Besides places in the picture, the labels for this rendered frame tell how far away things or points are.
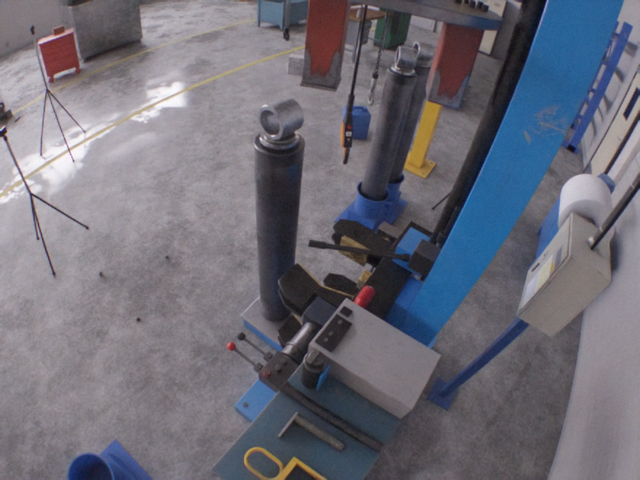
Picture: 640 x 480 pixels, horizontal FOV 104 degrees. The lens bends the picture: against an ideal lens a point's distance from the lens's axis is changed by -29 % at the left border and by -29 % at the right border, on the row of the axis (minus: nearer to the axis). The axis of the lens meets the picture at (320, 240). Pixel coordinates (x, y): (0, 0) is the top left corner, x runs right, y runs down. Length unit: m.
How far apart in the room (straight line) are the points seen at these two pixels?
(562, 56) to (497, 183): 0.39
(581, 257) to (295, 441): 1.16
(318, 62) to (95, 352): 2.40
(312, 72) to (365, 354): 0.91
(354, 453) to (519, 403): 1.88
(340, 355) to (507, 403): 1.87
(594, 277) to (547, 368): 1.91
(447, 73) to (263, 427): 1.23
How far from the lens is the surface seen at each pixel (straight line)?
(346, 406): 1.27
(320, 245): 1.22
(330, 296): 1.53
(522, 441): 2.84
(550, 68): 0.89
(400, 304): 1.49
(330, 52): 1.07
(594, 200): 1.57
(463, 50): 1.06
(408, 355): 1.25
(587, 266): 1.35
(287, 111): 1.38
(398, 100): 2.53
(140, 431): 2.47
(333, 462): 1.22
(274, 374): 1.33
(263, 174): 1.49
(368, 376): 1.18
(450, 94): 1.09
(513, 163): 0.97
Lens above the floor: 2.27
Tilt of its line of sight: 48 degrees down
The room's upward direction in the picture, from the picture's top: 9 degrees clockwise
